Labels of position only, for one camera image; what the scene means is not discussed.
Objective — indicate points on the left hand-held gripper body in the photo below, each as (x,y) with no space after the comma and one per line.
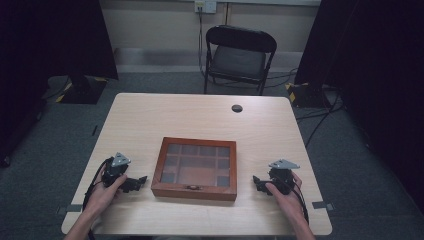
(114,170)

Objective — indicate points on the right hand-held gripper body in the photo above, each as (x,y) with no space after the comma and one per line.
(282,176)

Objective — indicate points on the wooden box with glass lid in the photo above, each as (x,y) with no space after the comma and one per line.
(196,168)

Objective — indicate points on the person's right hand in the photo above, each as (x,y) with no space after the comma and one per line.
(289,200)

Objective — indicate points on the person's left hand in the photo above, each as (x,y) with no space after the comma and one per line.
(101,196)

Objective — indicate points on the grey tape strip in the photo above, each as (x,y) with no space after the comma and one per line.
(68,209)
(323,205)

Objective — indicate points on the black and yellow stand base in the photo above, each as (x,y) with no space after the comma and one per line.
(306,93)

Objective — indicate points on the black folding chair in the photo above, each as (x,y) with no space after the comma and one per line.
(238,58)

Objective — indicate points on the dark curtain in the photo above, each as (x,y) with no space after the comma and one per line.
(50,50)
(376,83)

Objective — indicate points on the white wall socket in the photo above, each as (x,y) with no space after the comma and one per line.
(205,6)

